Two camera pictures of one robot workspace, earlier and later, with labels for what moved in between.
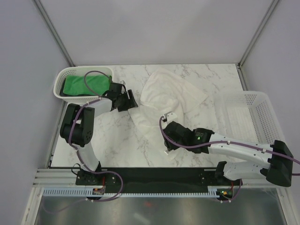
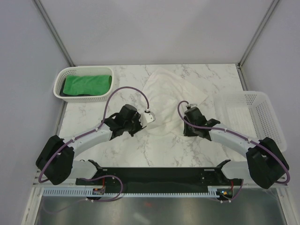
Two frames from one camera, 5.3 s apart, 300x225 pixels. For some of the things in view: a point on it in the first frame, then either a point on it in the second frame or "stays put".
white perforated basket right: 247,116 stays put
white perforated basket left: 81,70 stays put
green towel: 77,84 stays put
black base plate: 155,180 stays put
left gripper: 130,103 → 137,117
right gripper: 168,148 → 187,132
